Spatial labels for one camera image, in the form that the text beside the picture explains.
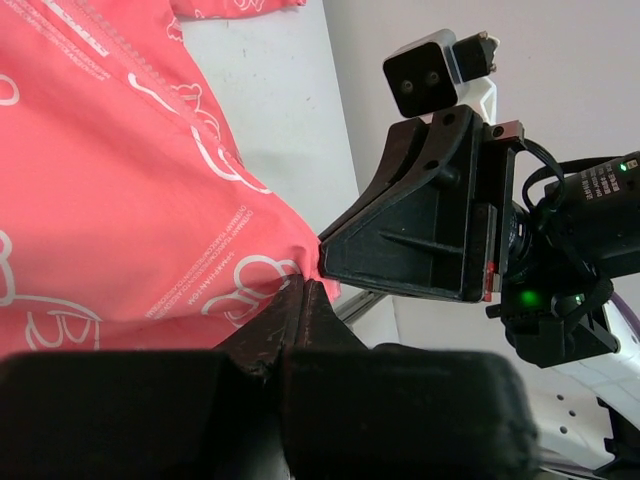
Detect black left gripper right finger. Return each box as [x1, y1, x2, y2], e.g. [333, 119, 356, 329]
[282, 281, 540, 479]

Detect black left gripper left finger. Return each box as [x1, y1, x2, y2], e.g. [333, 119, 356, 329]
[1, 276, 304, 479]

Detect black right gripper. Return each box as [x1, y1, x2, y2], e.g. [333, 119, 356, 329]
[319, 105, 639, 368]

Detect pink bear print jacket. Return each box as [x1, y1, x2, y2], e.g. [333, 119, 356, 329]
[1, 1, 320, 355]

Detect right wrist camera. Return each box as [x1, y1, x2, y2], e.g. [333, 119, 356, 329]
[383, 29, 500, 125]

